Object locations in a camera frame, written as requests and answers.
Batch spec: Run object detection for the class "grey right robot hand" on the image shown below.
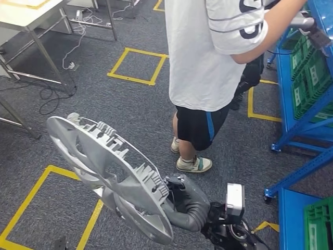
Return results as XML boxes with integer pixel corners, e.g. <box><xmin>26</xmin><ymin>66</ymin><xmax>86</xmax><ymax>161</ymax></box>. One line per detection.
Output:
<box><xmin>162</xmin><ymin>174</ymin><xmax>211</xmax><ymax>232</ymax></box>

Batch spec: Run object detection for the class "standing robot grey hand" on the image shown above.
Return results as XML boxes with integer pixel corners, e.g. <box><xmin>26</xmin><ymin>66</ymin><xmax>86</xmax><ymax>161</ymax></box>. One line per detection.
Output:
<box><xmin>308</xmin><ymin>27</ymin><xmax>332</xmax><ymax>56</ymax></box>

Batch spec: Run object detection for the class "grey plastic hubcap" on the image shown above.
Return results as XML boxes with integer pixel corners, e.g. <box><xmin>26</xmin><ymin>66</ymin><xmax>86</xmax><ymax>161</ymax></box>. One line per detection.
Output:
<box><xmin>46</xmin><ymin>112</ymin><xmax>174</xmax><ymax>246</ymax></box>

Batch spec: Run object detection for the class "blue metal shelf rack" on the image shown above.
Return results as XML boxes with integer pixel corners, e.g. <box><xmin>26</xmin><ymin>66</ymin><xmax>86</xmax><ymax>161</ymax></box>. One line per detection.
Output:
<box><xmin>264</xmin><ymin>146</ymin><xmax>333</xmax><ymax>250</ymax></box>
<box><xmin>266</xmin><ymin>0</ymin><xmax>333</xmax><ymax>153</ymax></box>

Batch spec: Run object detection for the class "yellow floor tape marking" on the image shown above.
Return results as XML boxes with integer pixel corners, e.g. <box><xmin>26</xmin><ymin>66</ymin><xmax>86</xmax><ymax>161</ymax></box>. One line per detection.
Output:
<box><xmin>247</xmin><ymin>79</ymin><xmax>282</xmax><ymax>123</ymax></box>
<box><xmin>252</xmin><ymin>220</ymin><xmax>280</xmax><ymax>234</ymax></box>
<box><xmin>107</xmin><ymin>47</ymin><xmax>170</xmax><ymax>86</ymax></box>

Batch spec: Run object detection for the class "person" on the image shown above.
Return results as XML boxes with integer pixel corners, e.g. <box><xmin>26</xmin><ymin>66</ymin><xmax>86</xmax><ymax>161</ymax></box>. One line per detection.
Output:
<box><xmin>164</xmin><ymin>0</ymin><xmax>309</xmax><ymax>174</ymax></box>

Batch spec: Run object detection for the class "black floor cable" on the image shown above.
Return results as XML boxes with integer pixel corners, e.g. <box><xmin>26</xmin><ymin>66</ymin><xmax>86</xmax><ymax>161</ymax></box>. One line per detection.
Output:
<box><xmin>0</xmin><ymin>79</ymin><xmax>78</xmax><ymax>117</ymax></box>

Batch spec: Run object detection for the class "white cable tangle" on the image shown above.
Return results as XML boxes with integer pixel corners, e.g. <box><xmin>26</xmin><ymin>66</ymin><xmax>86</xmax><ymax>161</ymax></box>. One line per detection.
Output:
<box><xmin>81</xmin><ymin>3</ymin><xmax>132</xmax><ymax>29</ymax></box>

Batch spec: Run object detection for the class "white cable with plug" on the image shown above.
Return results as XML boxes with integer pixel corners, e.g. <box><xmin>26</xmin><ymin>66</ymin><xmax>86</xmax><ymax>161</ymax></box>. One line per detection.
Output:
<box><xmin>62</xmin><ymin>10</ymin><xmax>87</xmax><ymax>71</ymax></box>

